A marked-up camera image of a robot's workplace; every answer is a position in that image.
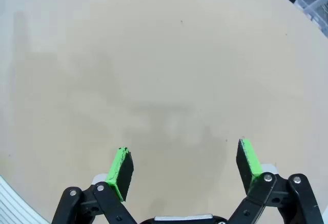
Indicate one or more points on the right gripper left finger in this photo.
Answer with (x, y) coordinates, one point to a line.
(120, 175)

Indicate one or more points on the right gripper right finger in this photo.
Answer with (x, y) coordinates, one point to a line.
(249, 162)

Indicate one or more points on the white ribbed panel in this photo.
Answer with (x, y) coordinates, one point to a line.
(15, 203)

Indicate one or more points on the clear plastic storage container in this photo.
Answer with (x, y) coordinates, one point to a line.
(314, 6)

